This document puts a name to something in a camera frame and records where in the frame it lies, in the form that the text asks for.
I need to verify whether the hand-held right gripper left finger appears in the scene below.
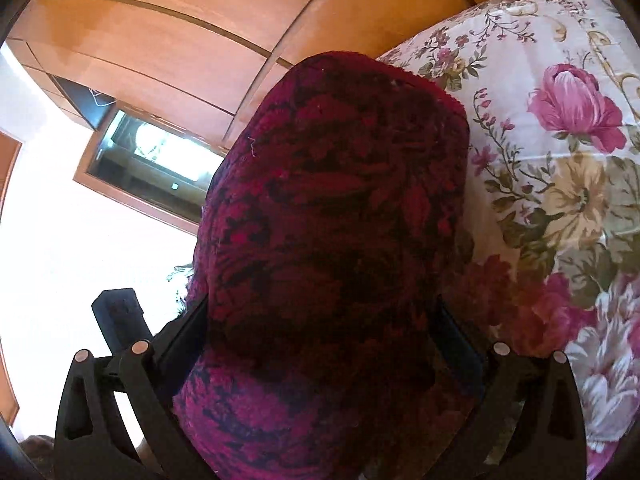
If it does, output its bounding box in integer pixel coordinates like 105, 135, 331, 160
54, 291, 217, 480

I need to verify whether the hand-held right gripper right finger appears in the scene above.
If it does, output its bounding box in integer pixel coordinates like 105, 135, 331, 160
425, 294, 588, 480

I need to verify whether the maroon knitted sweater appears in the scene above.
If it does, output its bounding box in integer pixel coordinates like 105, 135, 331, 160
172, 51, 482, 480

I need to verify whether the wooden framed window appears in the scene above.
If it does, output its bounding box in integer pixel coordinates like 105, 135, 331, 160
74, 104, 227, 237

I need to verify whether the floral bedspread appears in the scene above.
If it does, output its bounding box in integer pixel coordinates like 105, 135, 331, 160
375, 0, 640, 480

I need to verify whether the dark flat panel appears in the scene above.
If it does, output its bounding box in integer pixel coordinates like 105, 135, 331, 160
50, 74, 119, 132

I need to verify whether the wooden wardrobe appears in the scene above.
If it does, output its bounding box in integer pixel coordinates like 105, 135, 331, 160
5, 0, 593, 162

